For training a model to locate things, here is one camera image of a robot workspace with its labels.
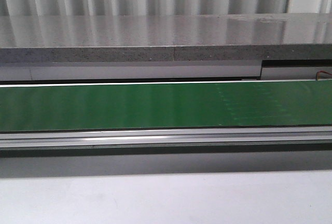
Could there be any green conveyor belt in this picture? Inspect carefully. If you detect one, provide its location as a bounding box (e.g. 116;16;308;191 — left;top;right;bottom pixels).
1;80;331;132

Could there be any grey conveyor rear rail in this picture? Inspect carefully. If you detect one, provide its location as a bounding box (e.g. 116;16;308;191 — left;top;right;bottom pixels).
1;60;331;81

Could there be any aluminium conveyor front rail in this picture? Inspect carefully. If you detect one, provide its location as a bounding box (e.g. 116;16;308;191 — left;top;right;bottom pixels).
1;126;331;148

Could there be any red orange wire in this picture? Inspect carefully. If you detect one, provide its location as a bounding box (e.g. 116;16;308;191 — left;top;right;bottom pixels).
314;71;332;81

